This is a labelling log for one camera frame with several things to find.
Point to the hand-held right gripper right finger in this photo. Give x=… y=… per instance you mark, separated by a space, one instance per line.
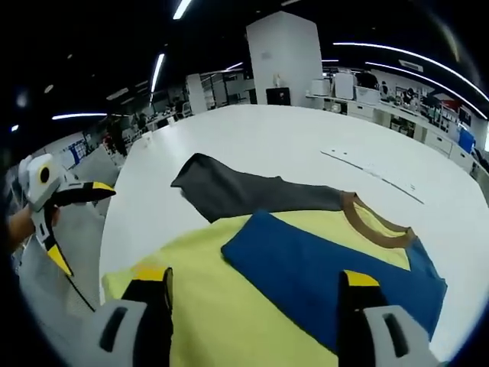
x=382 y=336

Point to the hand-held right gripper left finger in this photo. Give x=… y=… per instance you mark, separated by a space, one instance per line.
x=130 y=329

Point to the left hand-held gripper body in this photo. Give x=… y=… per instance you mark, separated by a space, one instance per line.
x=38 y=187

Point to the yellow blue grey garment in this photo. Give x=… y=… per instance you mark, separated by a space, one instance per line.
x=237 y=325

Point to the white template strip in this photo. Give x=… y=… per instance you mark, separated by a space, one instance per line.
x=376 y=174

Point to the person's left hand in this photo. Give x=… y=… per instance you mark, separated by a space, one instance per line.
x=23 y=229

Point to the white mesh office chair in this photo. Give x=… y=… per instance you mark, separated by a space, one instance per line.
x=76 y=237

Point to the ceiling light strip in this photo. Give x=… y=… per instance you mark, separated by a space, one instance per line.
x=76 y=115
x=382 y=47
x=182 y=8
x=157 y=70
x=420 y=78

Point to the long white cabinet counter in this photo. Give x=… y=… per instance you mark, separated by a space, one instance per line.
x=428 y=137

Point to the blue storage bin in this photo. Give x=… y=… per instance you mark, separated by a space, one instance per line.
x=467 y=139

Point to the black cabinet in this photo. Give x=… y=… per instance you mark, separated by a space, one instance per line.
x=278 y=96

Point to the white storage box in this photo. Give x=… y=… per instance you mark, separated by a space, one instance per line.
x=366 y=94

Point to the white square pillar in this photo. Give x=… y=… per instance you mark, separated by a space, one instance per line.
x=284 y=53

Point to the tall white box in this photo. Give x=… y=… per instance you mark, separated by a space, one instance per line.
x=344 y=86

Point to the small white box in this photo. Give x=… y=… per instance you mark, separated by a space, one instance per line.
x=320 y=88

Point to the ceiling air vent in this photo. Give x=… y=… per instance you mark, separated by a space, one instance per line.
x=411 y=65

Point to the red and black wall banner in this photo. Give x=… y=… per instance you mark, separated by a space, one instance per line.
x=454 y=105

